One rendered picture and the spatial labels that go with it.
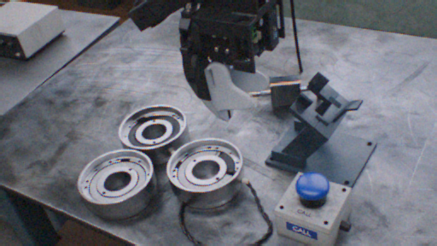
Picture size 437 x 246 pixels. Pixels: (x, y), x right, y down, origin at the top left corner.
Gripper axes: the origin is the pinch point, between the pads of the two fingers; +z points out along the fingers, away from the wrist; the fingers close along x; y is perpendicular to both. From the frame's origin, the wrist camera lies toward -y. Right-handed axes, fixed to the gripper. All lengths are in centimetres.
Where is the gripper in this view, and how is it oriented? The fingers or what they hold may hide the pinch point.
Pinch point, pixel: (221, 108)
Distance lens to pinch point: 60.8
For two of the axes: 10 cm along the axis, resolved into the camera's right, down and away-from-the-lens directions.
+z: 1.5, 7.7, 6.2
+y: 8.5, 2.2, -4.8
